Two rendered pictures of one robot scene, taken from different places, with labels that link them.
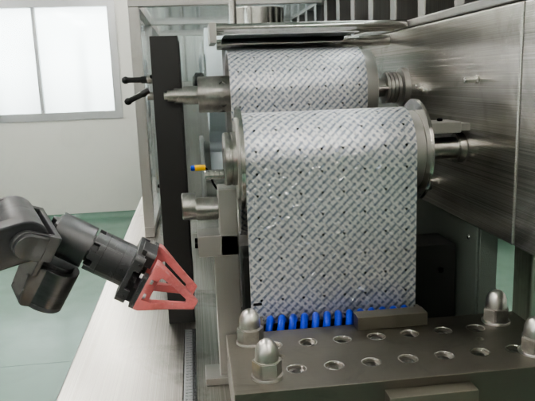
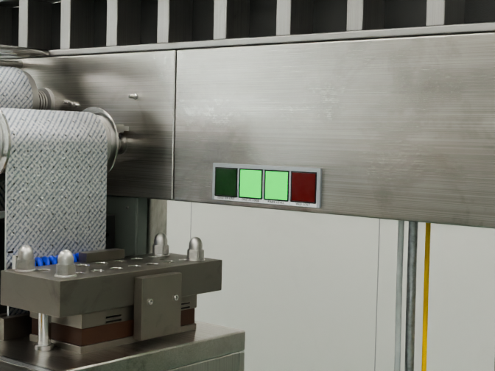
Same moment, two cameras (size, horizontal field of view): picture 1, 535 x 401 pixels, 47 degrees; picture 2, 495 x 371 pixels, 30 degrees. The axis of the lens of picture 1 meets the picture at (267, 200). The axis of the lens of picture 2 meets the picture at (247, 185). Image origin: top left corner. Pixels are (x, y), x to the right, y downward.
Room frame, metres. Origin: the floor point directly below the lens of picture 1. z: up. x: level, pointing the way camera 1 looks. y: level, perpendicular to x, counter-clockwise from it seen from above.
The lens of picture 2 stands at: (-0.68, 0.86, 1.27)
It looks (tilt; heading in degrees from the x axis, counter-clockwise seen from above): 3 degrees down; 316
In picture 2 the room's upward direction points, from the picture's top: 1 degrees clockwise
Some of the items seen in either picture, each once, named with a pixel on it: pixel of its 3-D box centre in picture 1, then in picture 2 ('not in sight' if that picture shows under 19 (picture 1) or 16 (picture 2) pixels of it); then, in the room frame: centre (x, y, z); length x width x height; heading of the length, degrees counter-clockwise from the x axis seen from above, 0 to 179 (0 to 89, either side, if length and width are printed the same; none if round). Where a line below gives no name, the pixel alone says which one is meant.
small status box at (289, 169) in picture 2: not in sight; (264, 184); (0.51, -0.33, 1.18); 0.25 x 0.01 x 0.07; 7
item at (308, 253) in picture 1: (333, 258); (58, 216); (0.81, -0.09, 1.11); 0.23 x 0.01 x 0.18; 97
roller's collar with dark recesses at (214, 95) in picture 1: (215, 94); not in sight; (1.11, 0.09, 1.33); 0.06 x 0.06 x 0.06; 7
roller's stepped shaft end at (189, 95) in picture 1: (181, 95); not in sight; (1.10, 0.15, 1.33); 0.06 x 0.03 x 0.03; 97
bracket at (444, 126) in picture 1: (443, 125); (110, 126); (0.90, -0.26, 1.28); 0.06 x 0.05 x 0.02; 97
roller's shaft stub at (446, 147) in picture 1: (439, 148); (107, 143); (0.89, -0.25, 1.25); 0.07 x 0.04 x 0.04; 97
